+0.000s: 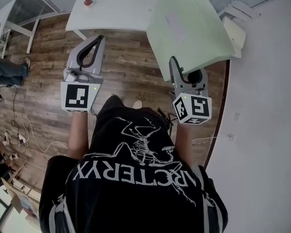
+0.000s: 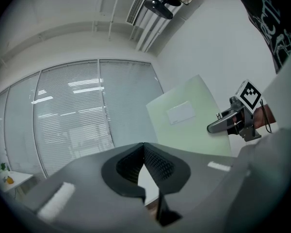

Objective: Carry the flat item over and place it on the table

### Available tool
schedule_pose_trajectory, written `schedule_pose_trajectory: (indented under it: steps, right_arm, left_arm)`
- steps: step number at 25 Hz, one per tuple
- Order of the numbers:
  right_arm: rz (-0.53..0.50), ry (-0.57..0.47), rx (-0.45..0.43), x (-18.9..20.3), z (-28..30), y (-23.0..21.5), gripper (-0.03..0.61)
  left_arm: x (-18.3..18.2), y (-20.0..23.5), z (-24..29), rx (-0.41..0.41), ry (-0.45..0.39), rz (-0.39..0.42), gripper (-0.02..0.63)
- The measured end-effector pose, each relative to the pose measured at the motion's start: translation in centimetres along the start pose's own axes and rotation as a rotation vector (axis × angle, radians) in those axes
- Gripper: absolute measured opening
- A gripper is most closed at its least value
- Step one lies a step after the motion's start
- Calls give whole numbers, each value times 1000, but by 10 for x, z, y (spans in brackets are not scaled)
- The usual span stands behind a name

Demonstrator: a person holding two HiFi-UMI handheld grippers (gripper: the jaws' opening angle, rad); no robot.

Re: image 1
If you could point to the person's right forearm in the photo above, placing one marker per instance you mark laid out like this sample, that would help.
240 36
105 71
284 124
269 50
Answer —
185 142

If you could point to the white folded rack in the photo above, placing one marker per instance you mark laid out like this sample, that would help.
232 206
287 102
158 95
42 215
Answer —
240 10

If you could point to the person's light shoe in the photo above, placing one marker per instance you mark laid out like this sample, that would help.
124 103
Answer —
137 104

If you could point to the small red object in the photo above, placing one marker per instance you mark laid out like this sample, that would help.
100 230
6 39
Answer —
88 2

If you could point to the white table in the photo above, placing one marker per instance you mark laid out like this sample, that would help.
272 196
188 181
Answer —
116 8

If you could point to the pale green item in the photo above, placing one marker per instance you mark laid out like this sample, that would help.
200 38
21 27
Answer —
191 21

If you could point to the white power strip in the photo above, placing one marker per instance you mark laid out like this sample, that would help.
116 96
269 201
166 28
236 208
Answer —
21 138

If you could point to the white desk with metal frame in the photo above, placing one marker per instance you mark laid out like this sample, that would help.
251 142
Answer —
0 21

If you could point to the glass partition with blinds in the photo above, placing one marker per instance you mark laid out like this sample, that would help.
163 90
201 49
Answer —
34 1

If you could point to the white rectangular box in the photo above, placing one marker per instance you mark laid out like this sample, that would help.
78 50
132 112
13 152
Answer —
235 35

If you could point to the person's left forearm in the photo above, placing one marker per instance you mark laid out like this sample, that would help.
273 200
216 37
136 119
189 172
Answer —
78 135

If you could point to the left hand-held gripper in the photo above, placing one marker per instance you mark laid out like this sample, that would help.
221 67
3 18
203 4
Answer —
77 97

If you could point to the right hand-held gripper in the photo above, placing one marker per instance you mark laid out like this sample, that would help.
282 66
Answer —
200 108

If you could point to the black printed t-shirt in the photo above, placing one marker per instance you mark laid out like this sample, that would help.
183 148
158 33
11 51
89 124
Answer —
135 178

